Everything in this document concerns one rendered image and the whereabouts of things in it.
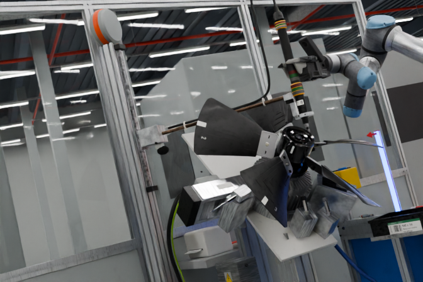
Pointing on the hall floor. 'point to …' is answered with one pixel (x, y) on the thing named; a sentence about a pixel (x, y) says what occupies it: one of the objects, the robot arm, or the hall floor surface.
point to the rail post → (351, 259)
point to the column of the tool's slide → (136, 171)
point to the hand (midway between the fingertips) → (284, 63)
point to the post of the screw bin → (403, 260)
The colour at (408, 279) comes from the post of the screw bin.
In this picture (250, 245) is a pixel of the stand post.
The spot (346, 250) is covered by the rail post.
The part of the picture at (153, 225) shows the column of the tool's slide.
